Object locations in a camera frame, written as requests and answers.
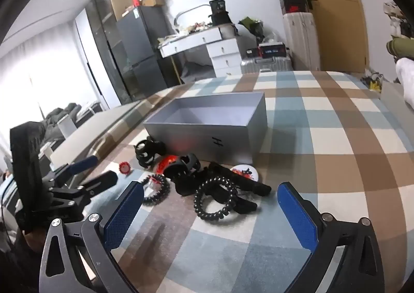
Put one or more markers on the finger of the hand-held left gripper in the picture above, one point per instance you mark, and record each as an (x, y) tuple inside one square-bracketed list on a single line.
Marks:
[(82, 164), (100, 181)]

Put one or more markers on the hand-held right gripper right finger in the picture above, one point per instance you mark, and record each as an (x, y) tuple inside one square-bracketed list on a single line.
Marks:
[(297, 218)]

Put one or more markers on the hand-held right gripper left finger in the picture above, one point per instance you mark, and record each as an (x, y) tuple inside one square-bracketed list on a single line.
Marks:
[(124, 212)]

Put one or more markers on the small red clear ornament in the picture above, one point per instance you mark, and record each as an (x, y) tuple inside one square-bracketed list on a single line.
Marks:
[(124, 167)]

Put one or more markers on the long black hair clip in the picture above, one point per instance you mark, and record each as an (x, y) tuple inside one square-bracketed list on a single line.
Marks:
[(255, 188), (245, 206)]

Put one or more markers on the black claw hair clip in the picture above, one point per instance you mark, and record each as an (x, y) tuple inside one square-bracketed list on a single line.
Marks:
[(147, 154), (182, 171)]

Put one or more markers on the grey cardboard box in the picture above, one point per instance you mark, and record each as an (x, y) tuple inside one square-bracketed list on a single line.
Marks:
[(200, 141)]

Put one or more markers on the grey cushion pile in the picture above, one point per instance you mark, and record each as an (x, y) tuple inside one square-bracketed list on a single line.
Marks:
[(58, 115)]

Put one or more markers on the white round badge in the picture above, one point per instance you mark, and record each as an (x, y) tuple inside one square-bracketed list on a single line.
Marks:
[(255, 171)]

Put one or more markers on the red round badge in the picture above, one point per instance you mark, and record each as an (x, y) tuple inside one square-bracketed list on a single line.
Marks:
[(165, 163)]

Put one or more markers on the checkered blanket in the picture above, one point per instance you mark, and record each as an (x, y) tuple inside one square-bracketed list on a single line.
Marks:
[(323, 137)]

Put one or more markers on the white curtain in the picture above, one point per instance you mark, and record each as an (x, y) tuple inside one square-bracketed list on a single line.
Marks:
[(48, 70)]

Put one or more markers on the dark glass cabinet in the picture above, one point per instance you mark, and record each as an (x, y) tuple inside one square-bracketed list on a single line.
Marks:
[(103, 53)]

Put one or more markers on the grey refrigerator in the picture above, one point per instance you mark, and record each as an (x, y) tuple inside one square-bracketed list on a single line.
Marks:
[(145, 53)]

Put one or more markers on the silver suitcase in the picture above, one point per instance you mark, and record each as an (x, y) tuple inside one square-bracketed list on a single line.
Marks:
[(268, 65)]

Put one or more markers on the black box with red stripe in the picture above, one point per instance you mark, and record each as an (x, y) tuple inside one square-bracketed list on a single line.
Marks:
[(271, 50)]

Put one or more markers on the white rolled blanket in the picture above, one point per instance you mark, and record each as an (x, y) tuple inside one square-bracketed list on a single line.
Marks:
[(407, 83)]

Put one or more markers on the white desk with drawers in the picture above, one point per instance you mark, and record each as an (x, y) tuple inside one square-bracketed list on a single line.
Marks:
[(223, 50)]

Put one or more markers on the dark green wrapped bouquet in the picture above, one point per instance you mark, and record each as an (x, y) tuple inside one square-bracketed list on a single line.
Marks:
[(252, 28)]

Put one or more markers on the olive green rolled blanket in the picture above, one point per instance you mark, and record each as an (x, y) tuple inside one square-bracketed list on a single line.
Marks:
[(401, 47)]

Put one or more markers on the wooden door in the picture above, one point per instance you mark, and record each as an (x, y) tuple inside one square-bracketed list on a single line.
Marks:
[(339, 21)]

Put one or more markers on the black stacked containers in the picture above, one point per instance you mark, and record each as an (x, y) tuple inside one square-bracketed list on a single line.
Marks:
[(220, 13)]

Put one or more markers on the black shoe box red logo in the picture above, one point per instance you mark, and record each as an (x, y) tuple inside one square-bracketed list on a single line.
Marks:
[(294, 3)]

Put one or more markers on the silver arched mirror frame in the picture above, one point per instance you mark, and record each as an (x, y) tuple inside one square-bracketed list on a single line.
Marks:
[(190, 8)]

